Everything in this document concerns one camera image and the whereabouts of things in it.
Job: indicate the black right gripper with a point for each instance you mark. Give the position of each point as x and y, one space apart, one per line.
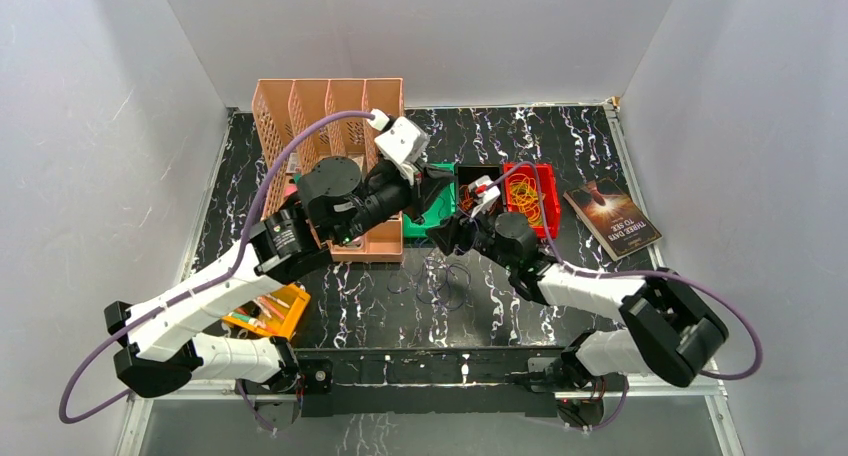
445 235

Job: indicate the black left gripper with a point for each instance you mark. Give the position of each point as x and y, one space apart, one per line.
420 187

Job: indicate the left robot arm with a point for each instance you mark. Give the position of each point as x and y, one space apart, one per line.
164 343

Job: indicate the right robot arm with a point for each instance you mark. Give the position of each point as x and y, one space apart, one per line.
666 328

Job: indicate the green storage bin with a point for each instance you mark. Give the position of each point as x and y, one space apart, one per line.
442 208

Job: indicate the black storage bin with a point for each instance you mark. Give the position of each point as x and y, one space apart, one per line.
467 173

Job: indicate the red storage bin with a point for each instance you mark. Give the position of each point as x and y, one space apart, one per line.
533 192

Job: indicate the small barcode box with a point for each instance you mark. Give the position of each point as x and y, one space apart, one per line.
293 165

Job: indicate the dark paperback book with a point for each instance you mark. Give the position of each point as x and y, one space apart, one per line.
612 216

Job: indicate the beige plastic file organizer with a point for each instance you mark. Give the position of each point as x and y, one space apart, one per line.
282 108

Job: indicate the yellow tray with pens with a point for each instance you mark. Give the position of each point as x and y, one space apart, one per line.
273 315

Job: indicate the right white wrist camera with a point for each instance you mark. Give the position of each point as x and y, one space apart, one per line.
486 196

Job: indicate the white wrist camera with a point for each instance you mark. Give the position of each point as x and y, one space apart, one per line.
401 141
486 196

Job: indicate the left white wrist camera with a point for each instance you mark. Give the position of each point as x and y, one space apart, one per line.
401 141

